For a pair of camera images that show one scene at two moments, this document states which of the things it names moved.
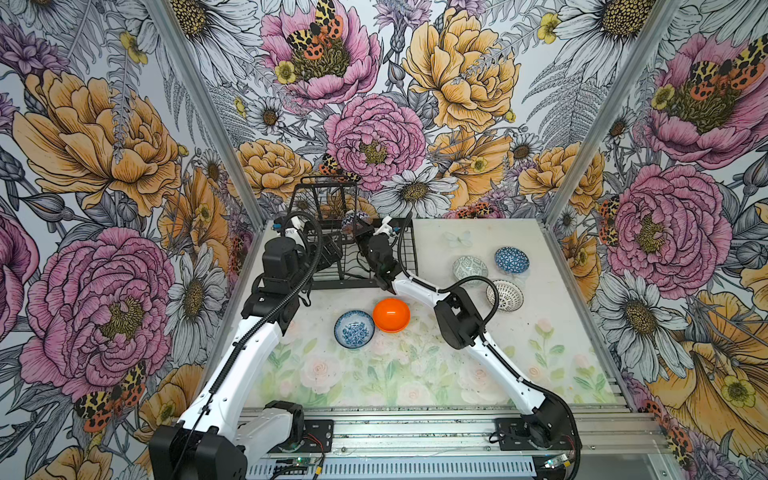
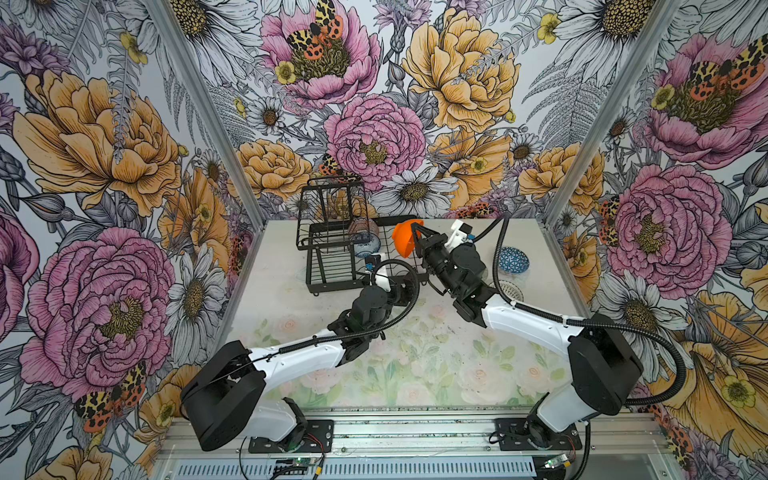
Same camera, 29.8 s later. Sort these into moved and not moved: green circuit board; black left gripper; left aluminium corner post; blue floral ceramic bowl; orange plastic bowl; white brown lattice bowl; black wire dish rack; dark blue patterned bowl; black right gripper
Moved: blue floral ceramic bowl; black left gripper; orange plastic bowl; black right gripper
Not moved: dark blue patterned bowl; left aluminium corner post; green circuit board; white brown lattice bowl; black wire dish rack
